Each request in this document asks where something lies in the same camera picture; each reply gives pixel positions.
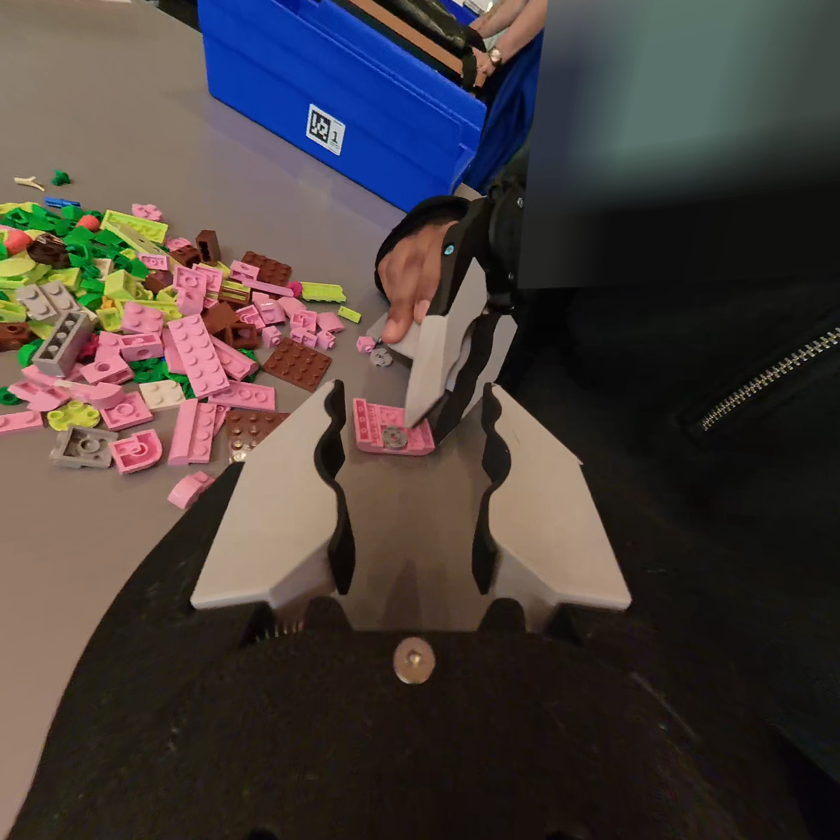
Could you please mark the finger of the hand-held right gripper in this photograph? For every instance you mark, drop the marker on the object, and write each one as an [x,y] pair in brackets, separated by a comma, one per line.
[433,367]
[495,354]

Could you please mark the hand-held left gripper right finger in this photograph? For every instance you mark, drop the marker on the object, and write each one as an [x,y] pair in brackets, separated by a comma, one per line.
[558,525]

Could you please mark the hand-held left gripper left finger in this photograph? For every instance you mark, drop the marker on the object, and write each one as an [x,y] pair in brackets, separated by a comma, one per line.
[275,525]

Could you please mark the pink rounded tile block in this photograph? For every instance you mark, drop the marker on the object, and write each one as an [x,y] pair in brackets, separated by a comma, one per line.
[374,426]

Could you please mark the pile of mixed toy bricks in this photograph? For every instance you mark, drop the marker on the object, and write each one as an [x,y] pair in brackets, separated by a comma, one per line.
[164,328]

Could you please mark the person's right forearm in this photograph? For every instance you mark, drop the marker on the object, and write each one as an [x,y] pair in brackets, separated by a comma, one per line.
[426,207]

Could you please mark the person's right hand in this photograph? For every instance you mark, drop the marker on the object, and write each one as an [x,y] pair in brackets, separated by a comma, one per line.
[413,269]

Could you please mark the grey round plate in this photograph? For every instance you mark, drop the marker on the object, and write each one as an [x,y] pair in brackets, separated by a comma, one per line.
[380,358]
[394,437]

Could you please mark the small pink curved brick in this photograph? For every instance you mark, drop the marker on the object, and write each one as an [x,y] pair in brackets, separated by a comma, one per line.
[190,489]

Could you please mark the small lime flat plate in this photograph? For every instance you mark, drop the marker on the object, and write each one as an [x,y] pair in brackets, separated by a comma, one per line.
[350,313]

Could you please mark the person's black jacket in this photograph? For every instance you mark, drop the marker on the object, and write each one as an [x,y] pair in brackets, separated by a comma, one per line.
[689,525]

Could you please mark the brown square studded plate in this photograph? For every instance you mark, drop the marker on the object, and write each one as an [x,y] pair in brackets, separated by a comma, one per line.
[268,268]
[298,364]

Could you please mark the grey square plate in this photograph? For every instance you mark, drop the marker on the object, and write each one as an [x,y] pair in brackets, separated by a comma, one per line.
[84,447]

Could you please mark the blue plastic bin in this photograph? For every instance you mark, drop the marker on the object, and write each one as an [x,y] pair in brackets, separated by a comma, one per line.
[328,65]

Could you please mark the green stud piece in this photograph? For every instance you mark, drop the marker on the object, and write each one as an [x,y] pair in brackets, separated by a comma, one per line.
[61,177]

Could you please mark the white bone piece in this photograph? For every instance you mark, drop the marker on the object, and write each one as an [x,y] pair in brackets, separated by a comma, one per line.
[29,182]

